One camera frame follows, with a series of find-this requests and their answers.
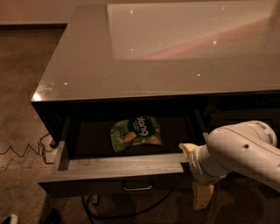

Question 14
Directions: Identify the dark cabinet with glossy top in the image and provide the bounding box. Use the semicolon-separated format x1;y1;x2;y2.
31;0;280;176

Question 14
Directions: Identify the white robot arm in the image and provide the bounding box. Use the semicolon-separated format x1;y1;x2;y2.
179;121;280;210

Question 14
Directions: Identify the drawer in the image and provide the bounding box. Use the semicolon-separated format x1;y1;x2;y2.
38;111;207;198

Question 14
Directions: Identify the green snack bag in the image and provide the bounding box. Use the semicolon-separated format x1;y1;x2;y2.
110;115;163;152

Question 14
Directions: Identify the thick black floor cable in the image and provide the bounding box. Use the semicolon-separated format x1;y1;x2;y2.
80;188;173;224

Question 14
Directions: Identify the thin zigzag black cable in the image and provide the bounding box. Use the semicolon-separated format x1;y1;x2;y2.
0;132;60;165

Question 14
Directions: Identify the black object on floor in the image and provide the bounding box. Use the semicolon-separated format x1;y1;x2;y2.
43;209;63;224

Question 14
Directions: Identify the white shoe tip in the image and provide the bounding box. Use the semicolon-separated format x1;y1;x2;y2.
1;214;18;224

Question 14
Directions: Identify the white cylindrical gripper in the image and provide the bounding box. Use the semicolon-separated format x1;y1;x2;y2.
178;143;228;210

